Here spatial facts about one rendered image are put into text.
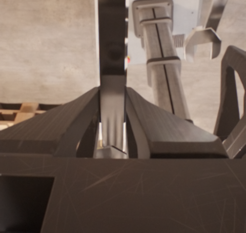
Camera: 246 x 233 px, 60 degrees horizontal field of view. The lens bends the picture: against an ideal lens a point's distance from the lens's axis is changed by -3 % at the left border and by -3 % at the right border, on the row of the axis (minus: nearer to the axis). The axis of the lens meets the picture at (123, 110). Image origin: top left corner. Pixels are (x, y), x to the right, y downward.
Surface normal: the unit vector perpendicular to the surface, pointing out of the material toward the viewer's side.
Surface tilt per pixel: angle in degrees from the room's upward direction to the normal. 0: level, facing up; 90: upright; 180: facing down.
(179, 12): 0
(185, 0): 0
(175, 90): 90
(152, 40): 90
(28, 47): 0
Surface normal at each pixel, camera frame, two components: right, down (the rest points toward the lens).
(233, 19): 0.00, 0.76
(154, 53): -0.14, -0.65
